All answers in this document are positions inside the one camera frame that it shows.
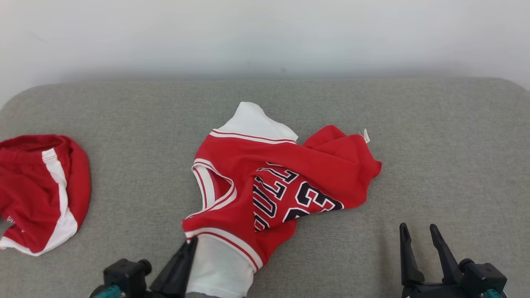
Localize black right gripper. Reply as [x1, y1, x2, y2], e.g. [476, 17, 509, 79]
[400, 223, 485, 298]

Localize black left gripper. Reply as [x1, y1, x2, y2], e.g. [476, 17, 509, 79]
[124, 236, 198, 298]

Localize red jersey with white sleeves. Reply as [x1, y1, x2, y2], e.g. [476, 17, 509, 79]
[181, 101, 382, 298]

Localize red shorts with white stripe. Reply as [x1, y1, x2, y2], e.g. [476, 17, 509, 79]
[0, 135, 92, 256]

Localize grey fabric sofa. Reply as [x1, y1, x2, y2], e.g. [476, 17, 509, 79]
[0, 77, 530, 298]

